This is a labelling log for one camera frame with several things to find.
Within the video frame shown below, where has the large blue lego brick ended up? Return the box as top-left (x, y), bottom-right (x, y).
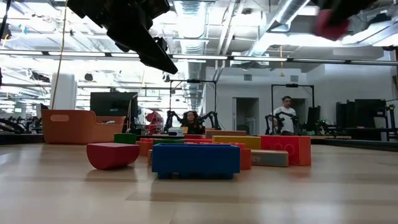
top-left (151, 143), bottom-right (241, 180)

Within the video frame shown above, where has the person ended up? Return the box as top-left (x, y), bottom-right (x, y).
top-left (269, 95), bottom-right (299, 136)
top-left (181, 110), bottom-right (205, 135)

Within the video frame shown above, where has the white column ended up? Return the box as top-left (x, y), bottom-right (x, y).
top-left (50, 73), bottom-right (78, 110)

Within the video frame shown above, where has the black gantry frame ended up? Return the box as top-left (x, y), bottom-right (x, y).
top-left (169, 78), bottom-right (218, 131)
top-left (271, 83), bottom-right (315, 134)

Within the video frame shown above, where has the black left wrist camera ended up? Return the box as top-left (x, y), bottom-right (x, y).
top-left (154, 36), bottom-right (169, 53)

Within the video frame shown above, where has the green wedge block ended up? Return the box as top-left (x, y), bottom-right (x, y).
top-left (113, 133), bottom-right (138, 145)

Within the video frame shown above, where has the yellow cable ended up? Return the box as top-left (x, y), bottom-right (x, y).
top-left (49, 0), bottom-right (68, 110)

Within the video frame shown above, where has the large red square block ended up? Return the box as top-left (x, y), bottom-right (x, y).
top-left (259, 134), bottom-right (312, 167)

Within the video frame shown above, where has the orange plastic bin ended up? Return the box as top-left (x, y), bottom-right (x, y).
top-left (41, 108), bottom-right (126, 145)

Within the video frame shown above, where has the black equipment cabinet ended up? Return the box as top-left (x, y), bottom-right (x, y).
top-left (335, 98), bottom-right (388, 129)

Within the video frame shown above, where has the red half-round block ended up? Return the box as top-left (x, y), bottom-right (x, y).
top-left (86, 142), bottom-right (141, 170)

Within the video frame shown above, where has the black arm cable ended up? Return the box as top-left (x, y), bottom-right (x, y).
top-left (0, 0), bottom-right (12, 40)

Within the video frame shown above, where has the yellow block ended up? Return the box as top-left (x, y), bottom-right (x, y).
top-left (212, 135), bottom-right (262, 151)

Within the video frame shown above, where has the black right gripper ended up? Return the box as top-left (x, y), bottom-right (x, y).
top-left (320, 0), bottom-right (379, 19)

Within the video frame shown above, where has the wooden block with grey print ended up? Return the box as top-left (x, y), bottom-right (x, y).
top-left (250, 149), bottom-right (290, 168)

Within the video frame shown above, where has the green lego brick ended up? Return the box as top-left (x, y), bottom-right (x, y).
top-left (152, 138), bottom-right (187, 146)

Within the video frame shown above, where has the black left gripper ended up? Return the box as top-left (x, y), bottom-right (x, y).
top-left (67, 0), bottom-right (178, 75)

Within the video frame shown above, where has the orange lego brick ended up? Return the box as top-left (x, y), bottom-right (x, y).
top-left (183, 141), bottom-right (252, 170)
top-left (136, 138), bottom-right (154, 157)

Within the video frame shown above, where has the black upright monitor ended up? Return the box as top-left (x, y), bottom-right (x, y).
top-left (307, 105), bottom-right (322, 131)

